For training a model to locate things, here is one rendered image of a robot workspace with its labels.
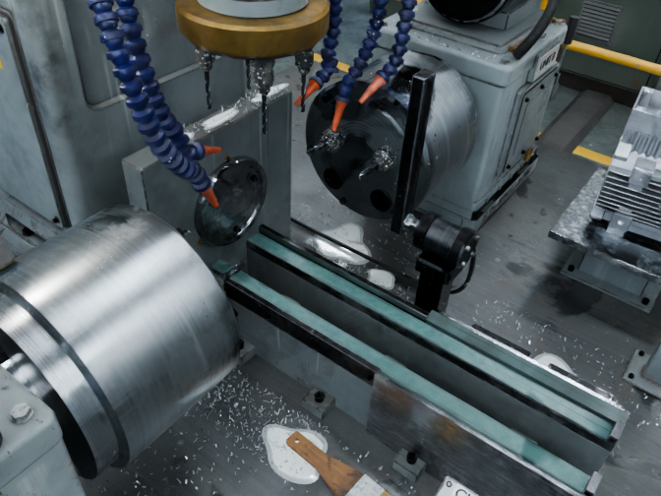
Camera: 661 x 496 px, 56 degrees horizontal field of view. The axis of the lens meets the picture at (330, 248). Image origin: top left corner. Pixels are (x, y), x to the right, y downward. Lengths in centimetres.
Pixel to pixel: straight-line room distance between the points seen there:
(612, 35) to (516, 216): 257
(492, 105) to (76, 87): 68
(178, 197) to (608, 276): 80
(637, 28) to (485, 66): 274
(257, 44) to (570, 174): 103
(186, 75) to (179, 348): 48
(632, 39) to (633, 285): 270
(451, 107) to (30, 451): 78
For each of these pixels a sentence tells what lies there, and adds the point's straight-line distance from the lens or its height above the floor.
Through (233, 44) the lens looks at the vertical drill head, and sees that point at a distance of 71.
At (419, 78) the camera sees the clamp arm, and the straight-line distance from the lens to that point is 82.
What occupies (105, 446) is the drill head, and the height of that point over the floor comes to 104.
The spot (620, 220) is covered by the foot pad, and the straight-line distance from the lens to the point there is 115.
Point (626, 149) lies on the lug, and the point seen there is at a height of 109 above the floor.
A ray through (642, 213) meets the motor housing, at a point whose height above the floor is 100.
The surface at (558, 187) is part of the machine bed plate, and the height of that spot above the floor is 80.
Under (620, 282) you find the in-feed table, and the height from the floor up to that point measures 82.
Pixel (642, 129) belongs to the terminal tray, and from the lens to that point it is 112.
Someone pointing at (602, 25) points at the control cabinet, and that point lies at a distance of 388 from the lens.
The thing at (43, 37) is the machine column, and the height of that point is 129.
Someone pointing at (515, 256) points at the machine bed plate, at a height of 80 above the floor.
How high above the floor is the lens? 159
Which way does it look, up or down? 40 degrees down
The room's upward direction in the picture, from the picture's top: 4 degrees clockwise
